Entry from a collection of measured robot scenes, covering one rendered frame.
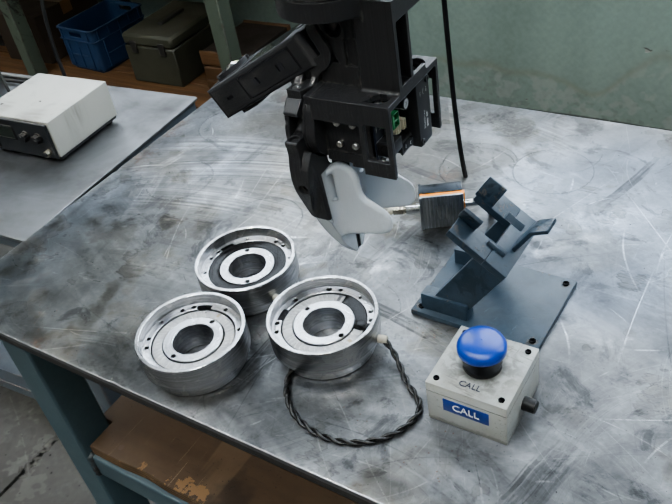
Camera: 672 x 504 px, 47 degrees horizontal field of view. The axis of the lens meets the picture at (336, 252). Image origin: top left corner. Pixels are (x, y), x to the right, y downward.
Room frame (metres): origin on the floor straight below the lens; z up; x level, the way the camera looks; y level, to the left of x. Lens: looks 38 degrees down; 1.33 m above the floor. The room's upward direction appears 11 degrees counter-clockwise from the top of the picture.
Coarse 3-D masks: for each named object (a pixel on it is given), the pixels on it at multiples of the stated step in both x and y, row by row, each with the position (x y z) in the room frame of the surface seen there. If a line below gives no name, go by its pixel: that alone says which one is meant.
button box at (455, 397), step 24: (456, 336) 0.46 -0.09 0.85; (456, 360) 0.44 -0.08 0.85; (504, 360) 0.43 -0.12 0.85; (528, 360) 0.42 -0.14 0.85; (432, 384) 0.42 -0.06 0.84; (456, 384) 0.41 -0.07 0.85; (480, 384) 0.41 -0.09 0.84; (504, 384) 0.40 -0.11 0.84; (528, 384) 0.41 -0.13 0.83; (432, 408) 0.42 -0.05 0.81; (456, 408) 0.40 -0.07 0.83; (480, 408) 0.39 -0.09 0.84; (504, 408) 0.38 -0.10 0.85; (528, 408) 0.40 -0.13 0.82; (480, 432) 0.39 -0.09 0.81; (504, 432) 0.38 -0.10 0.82
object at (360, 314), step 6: (348, 300) 0.55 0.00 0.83; (354, 300) 0.55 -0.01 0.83; (348, 306) 0.54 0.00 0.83; (354, 306) 0.54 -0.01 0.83; (360, 306) 0.54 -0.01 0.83; (354, 312) 0.53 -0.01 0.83; (360, 312) 0.53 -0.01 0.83; (366, 312) 0.53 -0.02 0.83; (354, 318) 0.53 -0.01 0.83; (360, 318) 0.53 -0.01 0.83; (366, 318) 0.52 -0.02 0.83; (354, 324) 0.52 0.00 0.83; (360, 324) 0.52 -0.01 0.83; (366, 324) 0.52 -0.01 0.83
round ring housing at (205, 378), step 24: (168, 312) 0.58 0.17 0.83; (240, 312) 0.55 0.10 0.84; (144, 336) 0.55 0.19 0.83; (168, 336) 0.55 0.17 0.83; (192, 336) 0.56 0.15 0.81; (216, 336) 0.54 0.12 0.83; (240, 336) 0.52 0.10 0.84; (144, 360) 0.51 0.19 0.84; (192, 360) 0.51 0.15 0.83; (216, 360) 0.50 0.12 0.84; (240, 360) 0.51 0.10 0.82; (168, 384) 0.49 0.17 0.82; (192, 384) 0.49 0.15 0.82; (216, 384) 0.50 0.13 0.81
